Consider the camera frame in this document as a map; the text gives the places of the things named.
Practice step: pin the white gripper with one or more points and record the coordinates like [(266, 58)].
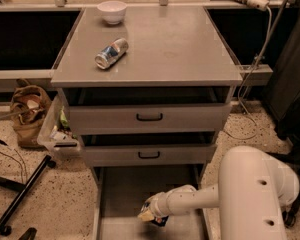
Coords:
[(159, 203)]

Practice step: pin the blue pepsi can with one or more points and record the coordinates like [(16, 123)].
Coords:
[(159, 221)]

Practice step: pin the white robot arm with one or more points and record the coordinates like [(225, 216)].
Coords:
[(253, 188)]

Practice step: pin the bottom grey drawer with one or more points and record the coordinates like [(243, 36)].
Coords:
[(123, 190)]

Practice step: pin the grey drawer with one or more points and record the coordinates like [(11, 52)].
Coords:
[(148, 148), (127, 110), (123, 190)]

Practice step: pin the middle grey drawer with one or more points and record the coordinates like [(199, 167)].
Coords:
[(148, 148)]

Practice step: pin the top grey drawer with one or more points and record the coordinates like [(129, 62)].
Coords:
[(127, 110)]

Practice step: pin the grey drawer cabinet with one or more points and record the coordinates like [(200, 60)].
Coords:
[(173, 46)]

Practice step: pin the silver blue can on counter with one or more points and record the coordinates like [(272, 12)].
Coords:
[(112, 53)]

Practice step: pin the clear plastic bin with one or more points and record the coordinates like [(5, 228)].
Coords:
[(58, 141)]

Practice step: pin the black metal stand leg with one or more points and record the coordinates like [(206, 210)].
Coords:
[(21, 190)]

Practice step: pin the brown cloth bag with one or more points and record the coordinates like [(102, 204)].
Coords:
[(29, 107)]

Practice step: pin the black office chair base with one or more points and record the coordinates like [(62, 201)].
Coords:
[(292, 158)]

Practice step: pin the white bowl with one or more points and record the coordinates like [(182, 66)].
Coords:
[(112, 12)]

